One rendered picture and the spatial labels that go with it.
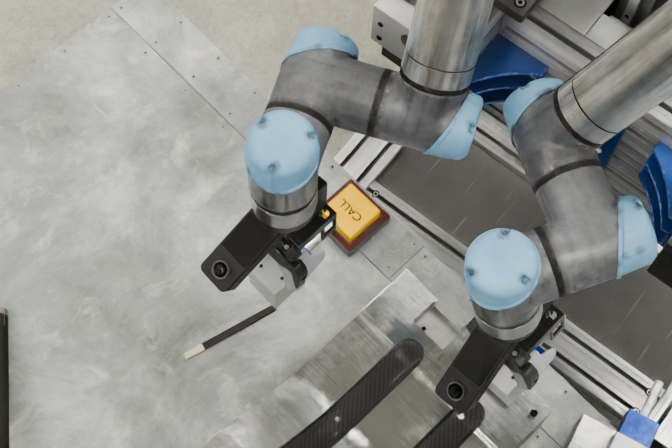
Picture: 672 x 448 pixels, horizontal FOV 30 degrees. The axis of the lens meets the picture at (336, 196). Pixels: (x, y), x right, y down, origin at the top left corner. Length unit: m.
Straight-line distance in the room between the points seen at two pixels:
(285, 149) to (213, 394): 0.53
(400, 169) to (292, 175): 1.21
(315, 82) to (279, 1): 1.57
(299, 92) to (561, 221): 0.30
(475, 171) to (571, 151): 1.18
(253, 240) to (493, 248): 0.31
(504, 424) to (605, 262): 0.40
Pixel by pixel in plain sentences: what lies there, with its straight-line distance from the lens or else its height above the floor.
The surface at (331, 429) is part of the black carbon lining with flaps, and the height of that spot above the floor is 0.88.
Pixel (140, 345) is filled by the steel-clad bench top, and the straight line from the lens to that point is 1.73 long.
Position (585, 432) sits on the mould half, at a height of 0.85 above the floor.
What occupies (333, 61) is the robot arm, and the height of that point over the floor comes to 1.28.
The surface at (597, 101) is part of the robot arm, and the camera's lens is 1.26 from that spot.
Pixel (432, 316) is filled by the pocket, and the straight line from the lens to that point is 1.67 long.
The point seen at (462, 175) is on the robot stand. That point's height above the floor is 0.21.
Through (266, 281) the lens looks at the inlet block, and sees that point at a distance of 1.57.
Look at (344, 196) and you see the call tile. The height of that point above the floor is 0.84.
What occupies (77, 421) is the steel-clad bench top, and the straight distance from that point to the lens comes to 1.71.
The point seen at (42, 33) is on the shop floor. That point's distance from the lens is 2.89.
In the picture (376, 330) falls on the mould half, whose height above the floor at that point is 0.89.
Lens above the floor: 2.44
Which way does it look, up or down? 67 degrees down
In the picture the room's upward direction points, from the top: 3 degrees clockwise
